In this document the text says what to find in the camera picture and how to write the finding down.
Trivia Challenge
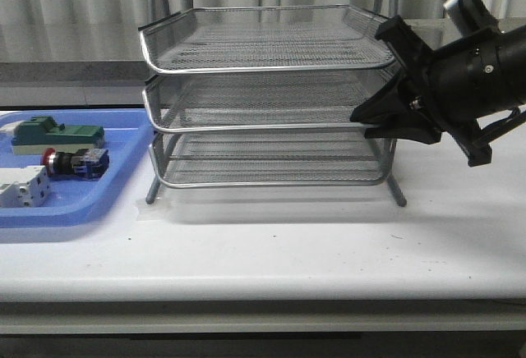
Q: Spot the silver wire rack frame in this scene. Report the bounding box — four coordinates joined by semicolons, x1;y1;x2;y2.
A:
145;0;408;208

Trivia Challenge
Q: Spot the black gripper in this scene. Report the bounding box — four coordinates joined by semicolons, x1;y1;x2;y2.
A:
349;16;502;167

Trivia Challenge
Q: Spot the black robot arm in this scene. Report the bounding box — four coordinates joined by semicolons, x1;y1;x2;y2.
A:
350;16;525;167

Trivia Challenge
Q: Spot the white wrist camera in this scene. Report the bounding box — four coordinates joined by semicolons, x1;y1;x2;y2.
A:
443;0;500;37

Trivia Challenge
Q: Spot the red emergency stop button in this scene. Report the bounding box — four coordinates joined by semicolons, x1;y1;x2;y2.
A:
40;148;110;180

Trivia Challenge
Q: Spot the grey stone back counter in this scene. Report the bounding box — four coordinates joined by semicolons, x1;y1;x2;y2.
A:
0;16;526;108

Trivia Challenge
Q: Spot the blue plastic tray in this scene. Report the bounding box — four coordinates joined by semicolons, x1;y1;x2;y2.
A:
1;108;153;228

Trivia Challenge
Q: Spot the green terminal block module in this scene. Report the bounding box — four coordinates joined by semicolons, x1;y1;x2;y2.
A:
11;115;105;154

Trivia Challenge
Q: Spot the white circuit breaker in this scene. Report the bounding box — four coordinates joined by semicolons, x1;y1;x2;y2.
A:
1;165;51;208

